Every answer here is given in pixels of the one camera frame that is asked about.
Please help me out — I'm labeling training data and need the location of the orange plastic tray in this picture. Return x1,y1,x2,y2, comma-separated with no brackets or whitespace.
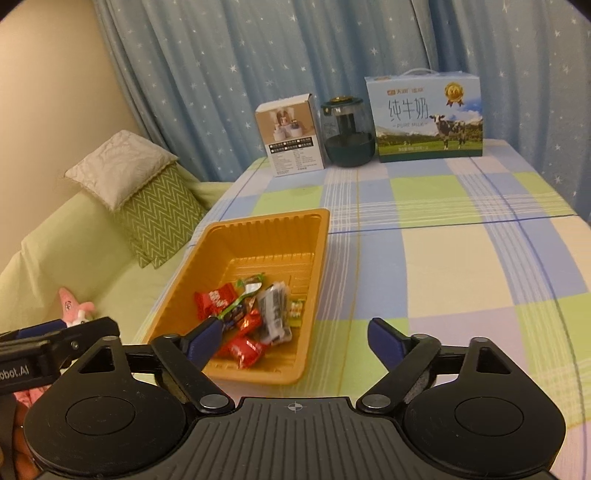
141,209,331,387

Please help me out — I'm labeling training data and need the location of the clear black sesame snack packet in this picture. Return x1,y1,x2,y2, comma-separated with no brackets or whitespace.
256,282,293,345

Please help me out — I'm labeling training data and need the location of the person's left hand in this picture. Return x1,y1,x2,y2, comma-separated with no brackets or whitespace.
0,401,40,478

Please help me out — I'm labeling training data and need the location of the blue milk carton box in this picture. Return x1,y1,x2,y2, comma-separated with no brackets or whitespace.
364,69,485,165

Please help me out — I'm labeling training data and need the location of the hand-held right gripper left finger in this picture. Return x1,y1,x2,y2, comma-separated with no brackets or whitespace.
75,316,235,413

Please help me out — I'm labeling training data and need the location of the green candy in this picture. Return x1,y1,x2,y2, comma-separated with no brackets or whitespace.
235,272,267,290

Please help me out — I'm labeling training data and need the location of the green chevron cushion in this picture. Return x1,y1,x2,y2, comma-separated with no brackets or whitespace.
115,163,209,270

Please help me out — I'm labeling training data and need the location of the silver and green snack packet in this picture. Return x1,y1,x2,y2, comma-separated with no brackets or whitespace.
216,282,262,323

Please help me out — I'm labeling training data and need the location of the white quilted cushion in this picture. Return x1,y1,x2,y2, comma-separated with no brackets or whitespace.
64,130,180,212

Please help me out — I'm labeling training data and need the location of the large red snack packet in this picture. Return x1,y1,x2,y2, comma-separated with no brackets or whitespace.
193,286,239,322
216,335,269,369

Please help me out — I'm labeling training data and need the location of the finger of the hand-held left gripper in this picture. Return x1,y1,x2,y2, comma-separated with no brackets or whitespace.
48,316,121,359
0,318,68,343

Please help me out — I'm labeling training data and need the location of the checked tablecloth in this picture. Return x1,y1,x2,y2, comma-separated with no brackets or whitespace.
139,137,591,480

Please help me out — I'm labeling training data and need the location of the blue star curtain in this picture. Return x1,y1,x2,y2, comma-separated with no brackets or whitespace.
92,0,591,217

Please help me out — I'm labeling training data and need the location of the small red candy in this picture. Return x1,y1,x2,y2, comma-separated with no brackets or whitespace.
235,308,262,336

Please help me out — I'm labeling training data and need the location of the dark green glass humidifier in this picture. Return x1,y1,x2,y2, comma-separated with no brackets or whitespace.
320,95,376,168

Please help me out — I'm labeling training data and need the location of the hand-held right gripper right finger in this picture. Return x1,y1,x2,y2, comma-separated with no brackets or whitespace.
358,317,516,413

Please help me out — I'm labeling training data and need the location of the white product box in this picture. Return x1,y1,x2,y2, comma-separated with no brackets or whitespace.
255,93,326,178

